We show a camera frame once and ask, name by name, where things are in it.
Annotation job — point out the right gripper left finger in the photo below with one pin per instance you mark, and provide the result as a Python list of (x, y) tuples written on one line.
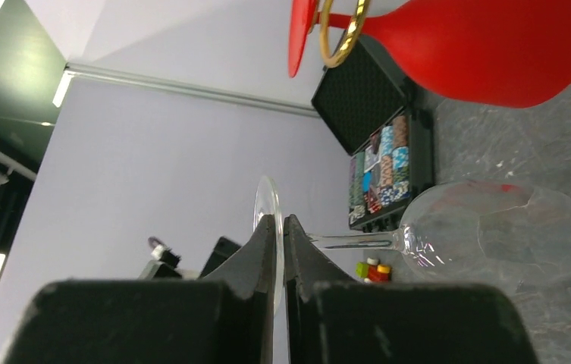
[(224, 317)]

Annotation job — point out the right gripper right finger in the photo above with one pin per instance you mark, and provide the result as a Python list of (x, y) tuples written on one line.
[(332, 318)]

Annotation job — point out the clear wine glass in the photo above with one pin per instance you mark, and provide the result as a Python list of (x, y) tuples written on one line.
[(475, 231)]

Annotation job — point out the red wine glass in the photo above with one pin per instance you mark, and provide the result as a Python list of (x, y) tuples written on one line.
[(514, 54)]

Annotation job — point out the toy brick car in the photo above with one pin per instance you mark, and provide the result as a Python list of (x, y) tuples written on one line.
[(372, 271)]

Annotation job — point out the black poker chip case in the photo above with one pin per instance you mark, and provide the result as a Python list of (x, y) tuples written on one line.
[(371, 107)]

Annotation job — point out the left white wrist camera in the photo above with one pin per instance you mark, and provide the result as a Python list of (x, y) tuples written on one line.
[(163, 253)]

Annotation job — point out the gold wire glass rack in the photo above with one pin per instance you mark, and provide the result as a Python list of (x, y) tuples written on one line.
[(352, 29)]

